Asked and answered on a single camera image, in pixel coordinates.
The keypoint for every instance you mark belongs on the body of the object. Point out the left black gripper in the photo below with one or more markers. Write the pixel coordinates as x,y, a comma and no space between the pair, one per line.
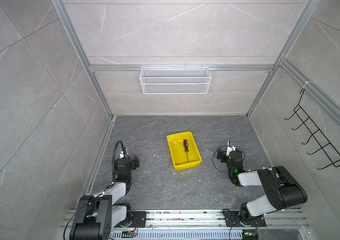
134,163

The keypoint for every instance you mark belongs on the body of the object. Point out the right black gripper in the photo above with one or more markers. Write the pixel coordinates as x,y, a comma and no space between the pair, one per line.
223,154

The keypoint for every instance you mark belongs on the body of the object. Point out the black orange handled screwdriver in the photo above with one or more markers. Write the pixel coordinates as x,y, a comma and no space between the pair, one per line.
185,144

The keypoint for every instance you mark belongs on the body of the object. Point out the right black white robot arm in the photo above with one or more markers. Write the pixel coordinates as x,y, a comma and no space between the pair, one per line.
281,190

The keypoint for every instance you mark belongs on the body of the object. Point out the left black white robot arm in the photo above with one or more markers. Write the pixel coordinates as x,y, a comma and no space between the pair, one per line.
97,215

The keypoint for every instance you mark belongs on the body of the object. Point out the yellow plastic bin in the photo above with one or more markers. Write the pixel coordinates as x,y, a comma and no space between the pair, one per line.
184,151

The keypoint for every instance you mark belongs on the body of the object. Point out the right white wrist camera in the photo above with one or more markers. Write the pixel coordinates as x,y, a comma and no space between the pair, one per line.
232,144

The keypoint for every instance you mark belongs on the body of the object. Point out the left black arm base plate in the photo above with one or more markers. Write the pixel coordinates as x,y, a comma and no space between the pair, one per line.
135,219

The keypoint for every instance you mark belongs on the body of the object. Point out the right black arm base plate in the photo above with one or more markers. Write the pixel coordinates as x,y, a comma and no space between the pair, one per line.
242,219

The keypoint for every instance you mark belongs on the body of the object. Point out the aluminium front rail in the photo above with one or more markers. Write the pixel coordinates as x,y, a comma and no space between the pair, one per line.
209,224

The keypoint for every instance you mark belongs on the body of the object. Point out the white wire mesh basket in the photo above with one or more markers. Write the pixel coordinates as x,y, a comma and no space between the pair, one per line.
175,80

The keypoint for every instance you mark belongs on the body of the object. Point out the black wire hook rack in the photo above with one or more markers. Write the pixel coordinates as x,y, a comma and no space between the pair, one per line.
316,135

